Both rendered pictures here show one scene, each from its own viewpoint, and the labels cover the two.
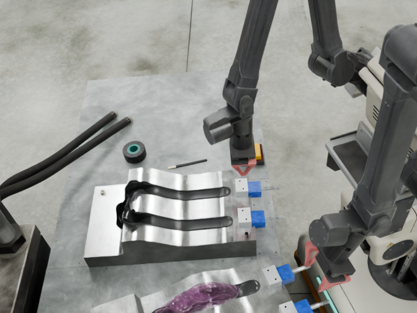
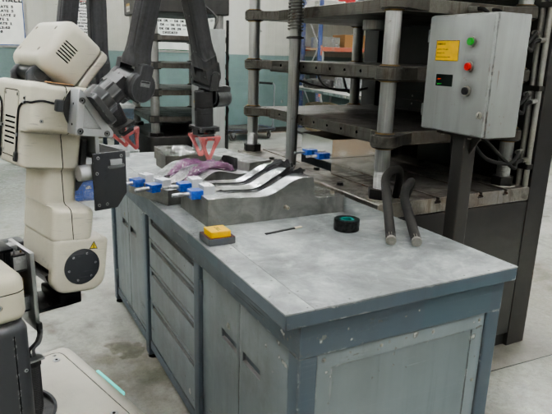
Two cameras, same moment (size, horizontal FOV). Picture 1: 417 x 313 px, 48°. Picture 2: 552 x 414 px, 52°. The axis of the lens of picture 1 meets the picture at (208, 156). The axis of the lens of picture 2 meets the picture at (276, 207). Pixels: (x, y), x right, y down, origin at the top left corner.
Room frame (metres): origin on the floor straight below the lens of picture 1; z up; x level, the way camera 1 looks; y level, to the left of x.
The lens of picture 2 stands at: (2.45, -0.82, 1.32)
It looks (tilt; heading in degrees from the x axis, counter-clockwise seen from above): 15 degrees down; 148
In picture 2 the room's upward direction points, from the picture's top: 2 degrees clockwise
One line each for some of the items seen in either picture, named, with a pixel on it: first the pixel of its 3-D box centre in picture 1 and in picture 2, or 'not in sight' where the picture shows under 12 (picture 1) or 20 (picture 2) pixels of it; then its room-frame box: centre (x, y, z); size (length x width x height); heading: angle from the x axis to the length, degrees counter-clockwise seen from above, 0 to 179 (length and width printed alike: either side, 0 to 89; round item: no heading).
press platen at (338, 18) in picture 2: not in sight; (376, 28); (0.30, 1.05, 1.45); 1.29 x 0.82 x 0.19; 176
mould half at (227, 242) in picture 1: (169, 212); (262, 190); (0.82, 0.14, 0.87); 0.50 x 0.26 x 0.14; 86
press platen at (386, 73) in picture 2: not in sight; (374, 82); (0.30, 1.06, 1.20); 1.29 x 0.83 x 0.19; 176
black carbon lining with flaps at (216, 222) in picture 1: (172, 205); (257, 176); (0.81, 0.12, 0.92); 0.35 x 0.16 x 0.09; 86
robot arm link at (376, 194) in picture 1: (390, 146); (97, 22); (0.52, -0.32, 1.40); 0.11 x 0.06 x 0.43; 13
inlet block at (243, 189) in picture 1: (257, 189); (191, 194); (0.85, -0.13, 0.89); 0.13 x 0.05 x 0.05; 86
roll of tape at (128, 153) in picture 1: (134, 151); (346, 223); (1.14, 0.26, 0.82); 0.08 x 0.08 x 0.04
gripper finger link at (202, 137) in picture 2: not in sight; (207, 144); (0.88, -0.09, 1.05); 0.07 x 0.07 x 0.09; 87
